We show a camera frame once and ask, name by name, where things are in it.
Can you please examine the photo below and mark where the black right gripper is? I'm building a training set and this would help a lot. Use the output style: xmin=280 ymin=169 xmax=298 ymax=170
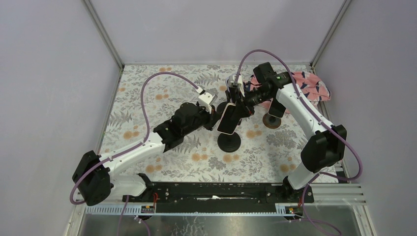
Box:
xmin=232 ymin=87 xmax=273 ymax=120

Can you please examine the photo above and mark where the phone with beige case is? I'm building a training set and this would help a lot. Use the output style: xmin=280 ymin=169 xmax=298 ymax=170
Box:
xmin=217 ymin=103 xmax=239 ymax=135

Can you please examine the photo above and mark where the black phone stand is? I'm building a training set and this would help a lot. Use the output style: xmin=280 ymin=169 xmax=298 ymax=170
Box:
xmin=217 ymin=131 xmax=241 ymax=153
xmin=216 ymin=75 xmax=245 ymax=118

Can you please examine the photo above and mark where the phone with lavender case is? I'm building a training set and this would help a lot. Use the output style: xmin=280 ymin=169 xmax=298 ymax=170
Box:
xmin=226 ymin=73 xmax=245 ymax=98

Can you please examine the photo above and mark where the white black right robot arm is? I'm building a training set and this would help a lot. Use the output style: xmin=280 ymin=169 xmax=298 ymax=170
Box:
xmin=226 ymin=62 xmax=347 ymax=203

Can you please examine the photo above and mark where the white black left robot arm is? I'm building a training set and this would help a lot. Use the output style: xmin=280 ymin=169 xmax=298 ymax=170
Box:
xmin=70 ymin=103 xmax=221 ymax=206

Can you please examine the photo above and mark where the floral patterned table mat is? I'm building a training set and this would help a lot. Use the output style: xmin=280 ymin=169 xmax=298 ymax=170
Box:
xmin=100 ymin=65 xmax=307 ymax=182

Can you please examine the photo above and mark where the pink patterned cloth bag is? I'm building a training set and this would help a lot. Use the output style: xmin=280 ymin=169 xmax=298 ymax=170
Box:
xmin=245 ymin=71 xmax=331 ymax=112

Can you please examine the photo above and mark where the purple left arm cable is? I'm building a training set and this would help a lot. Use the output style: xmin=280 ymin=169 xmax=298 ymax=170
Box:
xmin=69 ymin=72 xmax=206 ymax=206

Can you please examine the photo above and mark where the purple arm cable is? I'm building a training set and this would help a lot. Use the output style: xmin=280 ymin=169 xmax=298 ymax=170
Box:
xmin=234 ymin=49 xmax=363 ymax=236
xmin=69 ymin=72 xmax=206 ymax=206

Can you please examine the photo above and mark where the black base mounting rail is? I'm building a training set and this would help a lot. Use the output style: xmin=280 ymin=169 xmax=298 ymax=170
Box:
xmin=122 ymin=182 xmax=314 ymax=207

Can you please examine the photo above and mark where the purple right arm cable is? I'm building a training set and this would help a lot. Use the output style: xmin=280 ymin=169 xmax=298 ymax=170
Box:
xmin=234 ymin=49 xmax=363 ymax=236

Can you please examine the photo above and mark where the white slotted cable duct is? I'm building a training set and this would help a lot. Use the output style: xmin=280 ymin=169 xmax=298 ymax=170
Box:
xmin=86 ymin=204 xmax=301 ymax=217

